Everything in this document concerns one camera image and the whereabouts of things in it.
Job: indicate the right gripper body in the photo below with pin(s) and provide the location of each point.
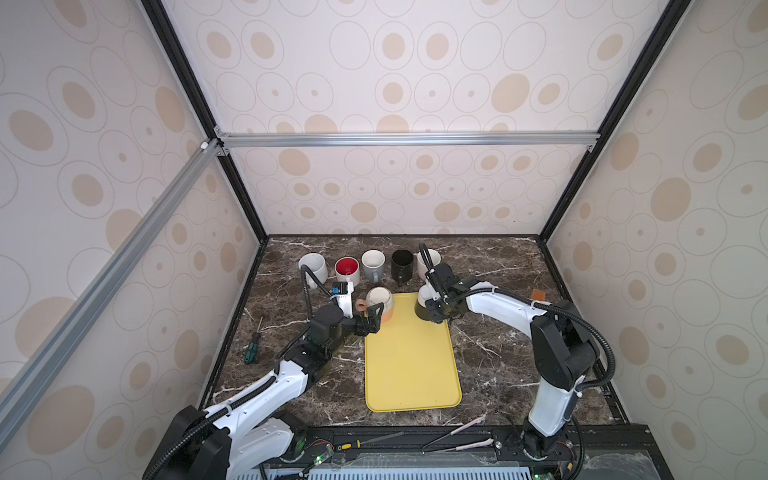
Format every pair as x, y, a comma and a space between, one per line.
438, 309

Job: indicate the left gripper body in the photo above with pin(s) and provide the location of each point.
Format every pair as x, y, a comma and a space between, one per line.
345, 328

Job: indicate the pink mug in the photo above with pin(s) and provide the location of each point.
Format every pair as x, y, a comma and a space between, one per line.
422, 268

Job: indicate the white mug red inside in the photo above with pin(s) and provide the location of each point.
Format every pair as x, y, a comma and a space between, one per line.
347, 269

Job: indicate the grey mug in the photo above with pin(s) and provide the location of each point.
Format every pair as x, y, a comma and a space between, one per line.
373, 263

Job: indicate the white speckled mug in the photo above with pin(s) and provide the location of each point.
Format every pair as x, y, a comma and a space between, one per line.
316, 263

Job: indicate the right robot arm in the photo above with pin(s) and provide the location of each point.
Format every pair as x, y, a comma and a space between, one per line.
570, 355

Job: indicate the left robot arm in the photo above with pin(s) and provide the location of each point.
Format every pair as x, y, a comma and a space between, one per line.
236, 435

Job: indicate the cream and peach mug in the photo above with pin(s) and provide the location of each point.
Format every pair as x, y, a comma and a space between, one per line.
375, 296

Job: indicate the black mug white base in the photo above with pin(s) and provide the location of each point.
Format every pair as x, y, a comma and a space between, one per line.
425, 304

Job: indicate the yellow plastic tray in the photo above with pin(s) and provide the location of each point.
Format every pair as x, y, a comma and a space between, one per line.
410, 363

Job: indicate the green handled screwdriver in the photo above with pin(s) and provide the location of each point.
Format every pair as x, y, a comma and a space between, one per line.
252, 348

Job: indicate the yellow handled screwdriver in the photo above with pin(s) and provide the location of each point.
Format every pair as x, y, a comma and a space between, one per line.
359, 443

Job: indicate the pink handled tweezers upper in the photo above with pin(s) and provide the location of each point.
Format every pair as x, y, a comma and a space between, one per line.
467, 425

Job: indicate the pink handled tweezers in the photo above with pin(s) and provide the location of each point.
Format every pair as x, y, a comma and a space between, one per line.
464, 447
467, 425

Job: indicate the pink handled tweezers lower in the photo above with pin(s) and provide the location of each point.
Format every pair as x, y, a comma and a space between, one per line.
464, 447

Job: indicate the black base frame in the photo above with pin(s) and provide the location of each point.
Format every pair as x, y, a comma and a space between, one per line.
582, 452

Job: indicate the horizontal aluminium rail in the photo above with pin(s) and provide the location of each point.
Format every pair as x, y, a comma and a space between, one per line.
423, 139

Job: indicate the left slanted aluminium rail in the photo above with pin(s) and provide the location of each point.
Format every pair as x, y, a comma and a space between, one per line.
44, 366

